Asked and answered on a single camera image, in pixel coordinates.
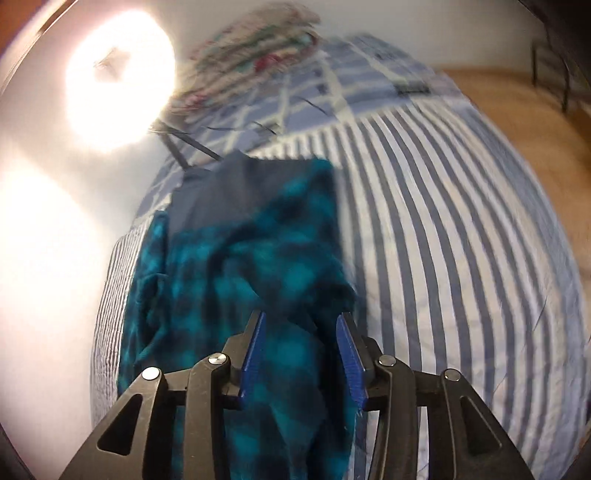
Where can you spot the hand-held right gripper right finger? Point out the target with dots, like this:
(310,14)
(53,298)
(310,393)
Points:
(351,360)

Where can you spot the blue white striped blanket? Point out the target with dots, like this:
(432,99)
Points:
(438,254)

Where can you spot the black metal clothes rack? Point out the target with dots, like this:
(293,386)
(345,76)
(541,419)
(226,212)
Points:
(563,97)

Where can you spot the small black power strip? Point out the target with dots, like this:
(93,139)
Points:
(413,88)

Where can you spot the stack of folded floral quilts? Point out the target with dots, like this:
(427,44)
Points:
(240,50)

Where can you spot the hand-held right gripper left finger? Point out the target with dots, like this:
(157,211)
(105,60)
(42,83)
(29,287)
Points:
(254,350)

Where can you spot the blue grid patterned bedsheet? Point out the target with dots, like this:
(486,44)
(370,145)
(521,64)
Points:
(323,92)

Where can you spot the teal plaid fleece jacket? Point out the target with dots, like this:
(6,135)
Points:
(258,240)

